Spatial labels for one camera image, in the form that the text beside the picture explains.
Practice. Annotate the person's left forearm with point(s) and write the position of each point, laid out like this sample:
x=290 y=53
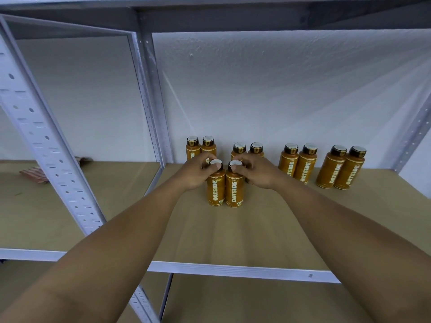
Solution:
x=94 y=265

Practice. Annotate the striped red cloth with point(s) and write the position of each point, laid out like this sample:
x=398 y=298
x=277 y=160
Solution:
x=37 y=173

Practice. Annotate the person's right forearm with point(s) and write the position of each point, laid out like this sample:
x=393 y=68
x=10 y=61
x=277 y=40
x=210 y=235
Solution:
x=357 y=252

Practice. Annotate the group of orange Oatside bottles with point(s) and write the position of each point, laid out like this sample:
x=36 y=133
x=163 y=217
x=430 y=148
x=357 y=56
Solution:
x=303 y=164

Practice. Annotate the person's left hand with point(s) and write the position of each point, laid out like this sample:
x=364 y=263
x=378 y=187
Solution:
x=192 y=173

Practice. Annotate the person's right hand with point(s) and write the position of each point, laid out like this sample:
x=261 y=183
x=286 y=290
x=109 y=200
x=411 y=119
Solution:
x=262 y=173

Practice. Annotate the golden Oatside bottle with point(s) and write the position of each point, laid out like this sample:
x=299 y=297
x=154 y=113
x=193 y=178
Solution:
x=216 y=191
x=235 y=193

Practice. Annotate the white metal shelving rack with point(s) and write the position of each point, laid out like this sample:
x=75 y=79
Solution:
x=303 y=225

